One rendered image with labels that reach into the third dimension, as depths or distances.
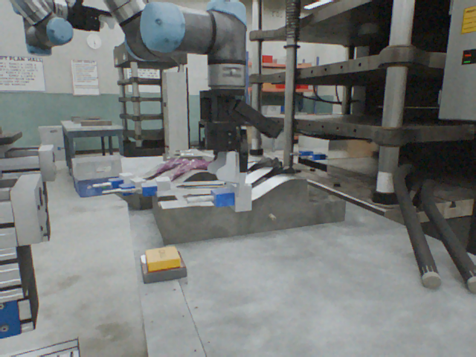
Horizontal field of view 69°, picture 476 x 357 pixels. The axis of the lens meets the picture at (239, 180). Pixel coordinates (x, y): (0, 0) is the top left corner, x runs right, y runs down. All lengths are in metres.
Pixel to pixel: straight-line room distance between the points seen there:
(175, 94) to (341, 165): 4.05
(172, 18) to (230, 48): 0.12
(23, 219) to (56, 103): 7.55
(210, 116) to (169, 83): 4.71
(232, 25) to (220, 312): 0.49
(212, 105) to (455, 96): 0.79
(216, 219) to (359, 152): 1.01
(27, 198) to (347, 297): 0.55
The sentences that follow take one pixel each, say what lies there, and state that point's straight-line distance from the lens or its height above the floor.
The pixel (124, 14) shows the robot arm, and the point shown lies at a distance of 0.73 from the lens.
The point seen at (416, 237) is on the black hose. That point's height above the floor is 0.85.
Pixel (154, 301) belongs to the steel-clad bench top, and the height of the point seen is 0.80.
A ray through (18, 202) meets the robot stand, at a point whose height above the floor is 0.97.
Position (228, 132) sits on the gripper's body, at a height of 1.07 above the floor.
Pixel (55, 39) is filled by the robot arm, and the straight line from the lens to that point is 1.25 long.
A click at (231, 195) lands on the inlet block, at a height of 0.94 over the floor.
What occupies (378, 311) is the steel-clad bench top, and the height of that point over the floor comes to 0.80.
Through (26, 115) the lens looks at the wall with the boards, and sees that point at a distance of 8.16.
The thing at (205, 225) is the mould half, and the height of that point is 0.84.
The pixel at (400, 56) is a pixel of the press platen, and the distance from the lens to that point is 1.20.
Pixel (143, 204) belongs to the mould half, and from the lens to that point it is 1.10.
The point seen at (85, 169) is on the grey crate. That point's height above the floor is 0.33.
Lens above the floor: 1.13
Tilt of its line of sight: 13 degrees down
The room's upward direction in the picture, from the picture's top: straight up
